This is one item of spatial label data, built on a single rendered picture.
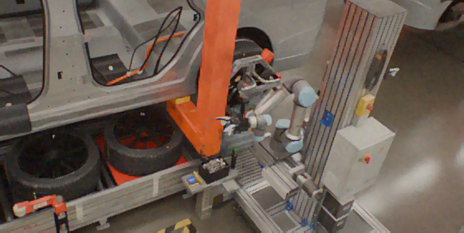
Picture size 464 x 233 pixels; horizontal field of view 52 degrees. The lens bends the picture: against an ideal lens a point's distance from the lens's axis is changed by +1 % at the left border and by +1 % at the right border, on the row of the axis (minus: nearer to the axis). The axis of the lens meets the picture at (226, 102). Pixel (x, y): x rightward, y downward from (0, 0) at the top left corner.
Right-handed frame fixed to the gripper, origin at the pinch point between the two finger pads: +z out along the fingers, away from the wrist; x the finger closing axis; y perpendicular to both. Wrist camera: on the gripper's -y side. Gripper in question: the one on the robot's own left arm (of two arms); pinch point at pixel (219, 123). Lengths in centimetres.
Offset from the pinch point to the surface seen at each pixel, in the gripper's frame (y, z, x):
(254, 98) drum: 29, -59, 73
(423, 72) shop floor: 99, -361, 196
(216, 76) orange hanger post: -11.5, -12.1, 41.6
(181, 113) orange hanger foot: 44, -1, 88
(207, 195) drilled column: 90, -8, 36
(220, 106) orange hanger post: 17, -19, 47
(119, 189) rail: 79, 58, 48
